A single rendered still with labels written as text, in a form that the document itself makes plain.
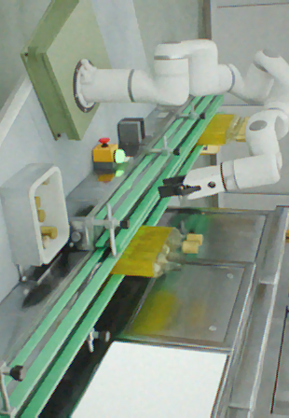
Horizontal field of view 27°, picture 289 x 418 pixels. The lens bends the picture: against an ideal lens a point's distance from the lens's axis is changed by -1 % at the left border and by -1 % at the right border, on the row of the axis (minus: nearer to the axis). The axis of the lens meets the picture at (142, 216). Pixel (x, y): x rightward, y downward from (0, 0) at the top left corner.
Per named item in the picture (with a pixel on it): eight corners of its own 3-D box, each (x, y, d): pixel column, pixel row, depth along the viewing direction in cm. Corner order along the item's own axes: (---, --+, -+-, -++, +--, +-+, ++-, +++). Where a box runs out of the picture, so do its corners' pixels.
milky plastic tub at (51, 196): (15, 265, 158) (45, 268, 155) (-1, 187, 149) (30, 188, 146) (43, 235, 173) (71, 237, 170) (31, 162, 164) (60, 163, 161)
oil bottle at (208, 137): (185, 145, 279) (245, 146, 271) (184, 133, 277) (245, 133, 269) (187, 141, 284) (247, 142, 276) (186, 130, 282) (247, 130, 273)
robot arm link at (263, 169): (276, 131, 153) (284, 162, 158) (236, 139, 156) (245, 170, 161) (276, 161, 141) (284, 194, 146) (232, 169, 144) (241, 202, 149)
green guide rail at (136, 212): (95, 246, 177) (120, 248, 174) (94, 243, 176) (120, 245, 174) (210, 96, 326) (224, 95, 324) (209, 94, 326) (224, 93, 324)
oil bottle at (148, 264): (94, 272, 178) (163, 278, 172) (92, 257, 176) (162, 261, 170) (101, 264, 183) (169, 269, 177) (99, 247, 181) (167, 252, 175)
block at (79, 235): (66, 250, 174) (89, 252, 172) (61, 221, 170) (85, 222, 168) (71, 244, 177) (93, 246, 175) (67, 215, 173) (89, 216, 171)
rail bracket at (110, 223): (89, 257, 173) (130, 260, 169) (82, 204, 166) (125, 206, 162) (93, 252, 176) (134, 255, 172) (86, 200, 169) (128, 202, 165)
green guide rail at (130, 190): (91, 224, 173) (117, 226, 171) (91, 221, 173) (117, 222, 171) (209, 82, 323) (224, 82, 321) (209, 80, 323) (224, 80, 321)
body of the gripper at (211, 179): (230, 197, 147) (186, 204, 151) (235, 182, 156) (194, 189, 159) (223, 168, 144) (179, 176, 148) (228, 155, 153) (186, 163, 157)
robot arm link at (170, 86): (129, 108, 167) (184, 109, 161) (126, 60, 163) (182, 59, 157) (141, 103, 176) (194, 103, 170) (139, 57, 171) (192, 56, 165)
